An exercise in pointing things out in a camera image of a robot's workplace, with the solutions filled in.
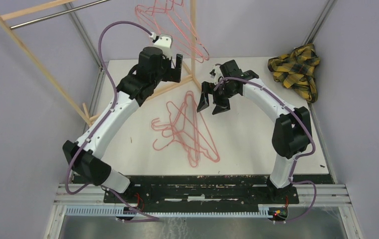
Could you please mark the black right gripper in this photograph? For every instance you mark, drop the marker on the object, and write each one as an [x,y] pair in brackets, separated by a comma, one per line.
[222,106]

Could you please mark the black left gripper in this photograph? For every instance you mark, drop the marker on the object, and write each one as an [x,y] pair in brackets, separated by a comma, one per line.
[173,74]

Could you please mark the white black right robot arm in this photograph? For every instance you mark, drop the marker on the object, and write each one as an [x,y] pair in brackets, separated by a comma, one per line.
[292,132]

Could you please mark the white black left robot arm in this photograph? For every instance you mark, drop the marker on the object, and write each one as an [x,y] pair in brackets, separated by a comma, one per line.
[84,155]

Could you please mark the yellow plaid shirt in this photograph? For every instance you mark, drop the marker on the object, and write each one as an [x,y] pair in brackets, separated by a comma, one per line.
[295,71]

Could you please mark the metal rack rod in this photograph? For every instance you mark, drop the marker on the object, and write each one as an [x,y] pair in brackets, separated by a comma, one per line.
[54,15]

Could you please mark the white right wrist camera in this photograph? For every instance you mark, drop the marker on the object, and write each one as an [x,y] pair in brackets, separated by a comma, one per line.
[214,71]

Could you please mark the pink wire hanger pile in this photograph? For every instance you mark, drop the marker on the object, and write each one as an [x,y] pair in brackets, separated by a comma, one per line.
[181,117]

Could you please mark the pink wire hanger with hook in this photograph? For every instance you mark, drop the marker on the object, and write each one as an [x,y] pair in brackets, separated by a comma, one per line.
[195,146]

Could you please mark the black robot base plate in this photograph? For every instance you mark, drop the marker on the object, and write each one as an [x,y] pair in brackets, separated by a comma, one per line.
[214,194]

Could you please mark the white slotted cable duct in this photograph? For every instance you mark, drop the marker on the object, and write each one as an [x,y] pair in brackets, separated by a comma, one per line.
[123,212]

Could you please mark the wooden clothes rack frame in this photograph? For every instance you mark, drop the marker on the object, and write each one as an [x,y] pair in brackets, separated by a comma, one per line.
[83,113]

